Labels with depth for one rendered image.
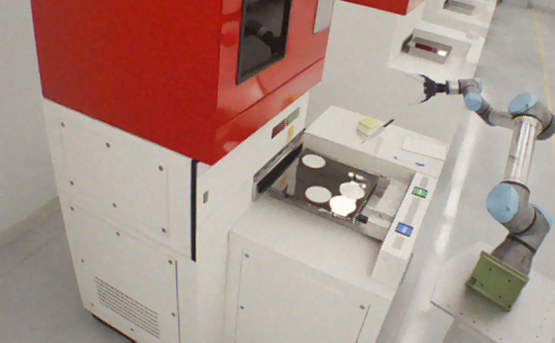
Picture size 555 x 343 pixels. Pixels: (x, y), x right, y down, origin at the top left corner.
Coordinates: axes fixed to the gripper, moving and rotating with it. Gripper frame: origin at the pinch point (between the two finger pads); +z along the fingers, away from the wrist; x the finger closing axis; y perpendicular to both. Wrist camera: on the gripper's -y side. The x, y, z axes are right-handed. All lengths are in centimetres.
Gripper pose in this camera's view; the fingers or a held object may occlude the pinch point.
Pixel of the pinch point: (405, 89)
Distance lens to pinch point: 223.6
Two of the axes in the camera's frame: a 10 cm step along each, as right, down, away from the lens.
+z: -9.6, 0.4, 2.8
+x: -0.5, -10.0, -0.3
